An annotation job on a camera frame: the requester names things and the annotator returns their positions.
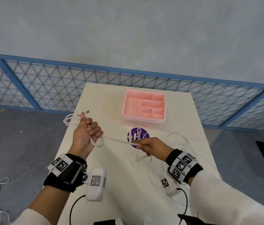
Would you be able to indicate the black marker wristband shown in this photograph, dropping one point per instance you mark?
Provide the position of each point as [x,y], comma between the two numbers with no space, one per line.
[66,172]
[183,166]

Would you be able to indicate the person's left forearm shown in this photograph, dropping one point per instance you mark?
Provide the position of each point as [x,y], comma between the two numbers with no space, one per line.
[45,203]

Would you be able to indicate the person's right forearm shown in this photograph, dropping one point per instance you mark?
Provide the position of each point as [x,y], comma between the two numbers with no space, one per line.
[221,201]

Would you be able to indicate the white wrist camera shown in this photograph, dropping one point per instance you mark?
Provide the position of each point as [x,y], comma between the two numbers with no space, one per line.
[168,183]
[96,183]

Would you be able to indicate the pink compartment organizer box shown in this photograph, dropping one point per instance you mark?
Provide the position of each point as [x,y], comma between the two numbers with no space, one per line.
[143,107]

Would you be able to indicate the person's right hand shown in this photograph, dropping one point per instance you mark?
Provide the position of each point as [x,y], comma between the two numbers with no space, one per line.
[156,147]

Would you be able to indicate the black device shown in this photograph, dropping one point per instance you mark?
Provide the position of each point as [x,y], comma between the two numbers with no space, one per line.
[190,220]
[105,222]

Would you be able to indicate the person's left hand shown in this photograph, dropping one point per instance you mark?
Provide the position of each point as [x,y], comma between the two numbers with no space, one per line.
[81,138]

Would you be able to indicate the blue metal mesh fence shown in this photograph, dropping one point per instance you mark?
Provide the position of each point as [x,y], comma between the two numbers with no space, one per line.
[52,84]

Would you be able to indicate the person's left thumb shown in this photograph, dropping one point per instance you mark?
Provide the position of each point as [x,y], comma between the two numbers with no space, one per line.
[83,119]

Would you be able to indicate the round purple lid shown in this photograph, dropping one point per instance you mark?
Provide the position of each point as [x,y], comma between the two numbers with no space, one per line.
[141,133]

